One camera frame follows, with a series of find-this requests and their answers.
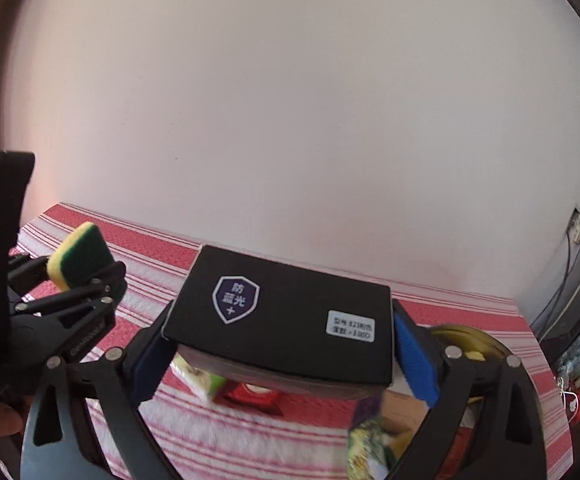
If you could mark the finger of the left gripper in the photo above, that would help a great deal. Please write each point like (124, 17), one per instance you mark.
(87, 306)

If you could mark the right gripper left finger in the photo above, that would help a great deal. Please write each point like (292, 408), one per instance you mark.
(60, 441)

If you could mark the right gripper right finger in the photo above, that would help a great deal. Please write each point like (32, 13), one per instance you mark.
(507, 440)

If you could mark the yellow green sponge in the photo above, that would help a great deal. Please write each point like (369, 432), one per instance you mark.
(81, 255)

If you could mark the black glasses box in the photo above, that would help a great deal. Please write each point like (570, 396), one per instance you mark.
(283, 327)

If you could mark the round metal cookie tin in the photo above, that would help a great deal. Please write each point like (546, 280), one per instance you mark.
(465, 344)

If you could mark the green tissue packet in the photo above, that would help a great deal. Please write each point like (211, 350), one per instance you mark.
(201, 383)

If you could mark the red tissue packet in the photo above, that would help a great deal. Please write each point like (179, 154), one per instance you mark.
(249, 397)

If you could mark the beige wall socket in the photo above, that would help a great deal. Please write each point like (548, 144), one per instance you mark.
(575, 237)

